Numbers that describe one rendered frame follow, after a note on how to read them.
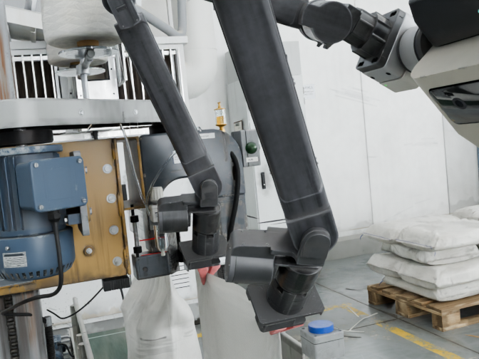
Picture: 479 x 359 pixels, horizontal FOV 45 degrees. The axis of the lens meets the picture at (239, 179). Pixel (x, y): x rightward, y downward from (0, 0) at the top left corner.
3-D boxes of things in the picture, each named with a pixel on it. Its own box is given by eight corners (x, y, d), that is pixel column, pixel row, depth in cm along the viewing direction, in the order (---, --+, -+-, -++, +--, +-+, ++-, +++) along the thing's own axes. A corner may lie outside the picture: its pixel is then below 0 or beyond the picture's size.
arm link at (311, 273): (328, 271, 74) (323, 236, 78) (276, 267, 73) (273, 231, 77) (315, 300, 79) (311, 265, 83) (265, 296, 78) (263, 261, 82)
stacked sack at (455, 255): (484, 261, 379) (483, 241, 378) (427, 270, 369) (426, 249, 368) (428, 246, 444) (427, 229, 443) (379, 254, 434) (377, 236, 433)
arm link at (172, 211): (218, 180, 111) (212, 167, 119) (158, 183, 109) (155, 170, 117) (218, 237, 115) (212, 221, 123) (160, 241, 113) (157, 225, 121)
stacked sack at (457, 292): (491, 294, 382) (490, 276, 381) (436, 306, 367) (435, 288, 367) (427, 276, 444) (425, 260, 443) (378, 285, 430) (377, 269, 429)
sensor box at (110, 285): (130, 287, 132) (129, 276, 132) (104, 292, 130) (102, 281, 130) (127, 284, 136) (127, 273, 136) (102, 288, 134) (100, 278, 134)
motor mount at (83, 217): (98, 234, 109) (88, 149, 108) (61, 240, 107) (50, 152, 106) (85, 221, 136) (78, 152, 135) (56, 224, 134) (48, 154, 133)
